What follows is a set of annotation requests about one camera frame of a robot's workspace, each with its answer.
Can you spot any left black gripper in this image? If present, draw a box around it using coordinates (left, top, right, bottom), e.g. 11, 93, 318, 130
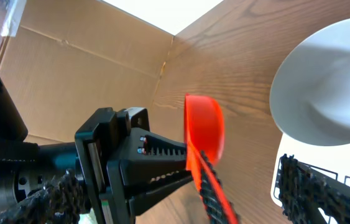
75, 107, 193, 223

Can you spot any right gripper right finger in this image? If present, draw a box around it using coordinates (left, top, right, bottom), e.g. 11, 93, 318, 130
279, 154, 350, 224

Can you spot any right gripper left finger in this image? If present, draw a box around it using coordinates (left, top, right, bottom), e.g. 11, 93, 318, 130
199, 151, 240, 224

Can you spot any red measuring scoop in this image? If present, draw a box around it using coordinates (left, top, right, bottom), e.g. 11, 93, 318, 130
183, 93, 239, 224

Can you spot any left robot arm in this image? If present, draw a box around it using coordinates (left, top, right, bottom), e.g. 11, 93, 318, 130
0, 78, 192, 223

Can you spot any white kitchen scale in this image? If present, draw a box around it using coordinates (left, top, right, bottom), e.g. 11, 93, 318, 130
270, 134, 350, 207

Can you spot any grey bowl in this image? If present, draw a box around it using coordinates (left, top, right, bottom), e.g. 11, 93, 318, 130
269, 18, 350, 146

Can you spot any cardboard side panel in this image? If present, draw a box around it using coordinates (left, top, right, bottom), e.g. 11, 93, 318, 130
0, 0, 172, 144

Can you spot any left black cable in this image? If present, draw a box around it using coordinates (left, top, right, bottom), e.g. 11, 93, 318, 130
0, 169, 85, 224

